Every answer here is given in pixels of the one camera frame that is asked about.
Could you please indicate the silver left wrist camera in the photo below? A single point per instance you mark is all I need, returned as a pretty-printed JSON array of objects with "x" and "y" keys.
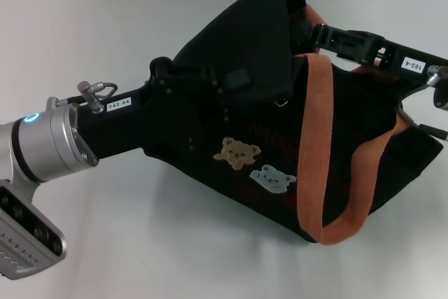
[{"x": 24, "y": 236}]

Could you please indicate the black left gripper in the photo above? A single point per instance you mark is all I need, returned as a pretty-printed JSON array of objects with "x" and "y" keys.
[{"x": 157, "y": 117}]

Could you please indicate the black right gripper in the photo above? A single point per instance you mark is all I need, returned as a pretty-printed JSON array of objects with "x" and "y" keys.
[{"x": 392, "y": 57}]

